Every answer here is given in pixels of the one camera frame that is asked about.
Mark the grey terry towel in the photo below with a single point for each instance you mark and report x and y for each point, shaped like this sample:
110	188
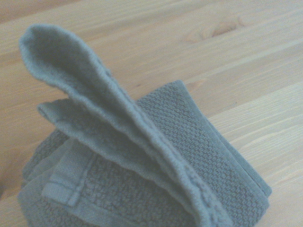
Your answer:
165	153

